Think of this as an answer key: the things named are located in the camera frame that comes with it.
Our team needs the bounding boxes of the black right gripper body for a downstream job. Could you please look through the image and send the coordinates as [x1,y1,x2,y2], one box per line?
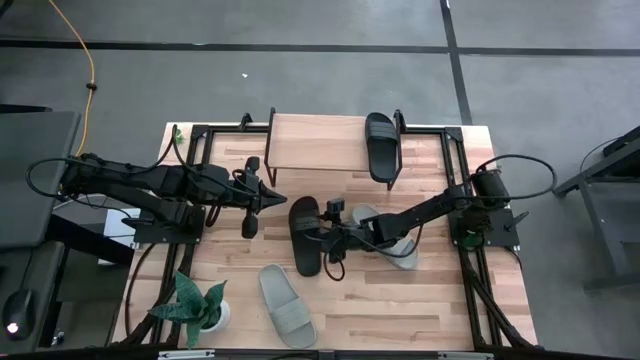
[319,219,377,262]

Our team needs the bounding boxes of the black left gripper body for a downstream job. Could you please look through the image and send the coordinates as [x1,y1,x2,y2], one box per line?
[230,156,262,240]

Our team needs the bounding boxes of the black slide sandal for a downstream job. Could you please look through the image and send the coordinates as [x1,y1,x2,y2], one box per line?
[363,111,401,184]
[288,195,324,278]

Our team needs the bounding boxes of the grey slide sandal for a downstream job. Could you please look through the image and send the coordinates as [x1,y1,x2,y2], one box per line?
[348,202,420,272]
[257,263,318,350]

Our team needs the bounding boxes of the wooden shelf with black legs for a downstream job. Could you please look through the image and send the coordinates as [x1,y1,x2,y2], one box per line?
[263,106,407,192]

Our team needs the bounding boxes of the green plant in white pot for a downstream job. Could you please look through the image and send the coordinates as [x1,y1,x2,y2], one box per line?
[147,271,232,350]

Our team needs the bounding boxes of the dark grey desk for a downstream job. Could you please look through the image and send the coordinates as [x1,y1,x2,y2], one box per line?
[0,110,81,251]

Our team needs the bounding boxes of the black desk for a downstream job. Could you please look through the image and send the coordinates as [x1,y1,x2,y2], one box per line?
[0,239,66,354]

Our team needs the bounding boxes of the black computer mouse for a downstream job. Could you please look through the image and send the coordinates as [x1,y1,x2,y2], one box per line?
[2,288,37,342]

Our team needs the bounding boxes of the grey metal desk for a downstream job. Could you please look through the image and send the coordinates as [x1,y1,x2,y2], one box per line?
[552,124,640,292]

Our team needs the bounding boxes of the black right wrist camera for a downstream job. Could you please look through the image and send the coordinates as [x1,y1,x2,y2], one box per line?
[324,197,347,222]

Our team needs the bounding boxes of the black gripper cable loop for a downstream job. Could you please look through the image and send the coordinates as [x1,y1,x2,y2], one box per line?
[322,249,347,283]

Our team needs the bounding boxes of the black aluminium table frame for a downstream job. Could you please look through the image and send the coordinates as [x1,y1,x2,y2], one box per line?
[112,110,540,351]

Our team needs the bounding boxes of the black camera rig bar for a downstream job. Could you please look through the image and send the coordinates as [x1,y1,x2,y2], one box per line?
[0,344,640,360]

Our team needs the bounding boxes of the yellow cable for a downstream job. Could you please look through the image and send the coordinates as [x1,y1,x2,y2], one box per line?
[47,0,97,159]

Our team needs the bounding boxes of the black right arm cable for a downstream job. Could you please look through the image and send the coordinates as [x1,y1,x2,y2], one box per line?
[474,153,558,201]

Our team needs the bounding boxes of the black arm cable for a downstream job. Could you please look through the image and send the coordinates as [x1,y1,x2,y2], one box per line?
[24,157,136,217]
[474,153,558,201]

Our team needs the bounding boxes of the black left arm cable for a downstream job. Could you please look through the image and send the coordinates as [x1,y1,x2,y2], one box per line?
[24,157,136,217]

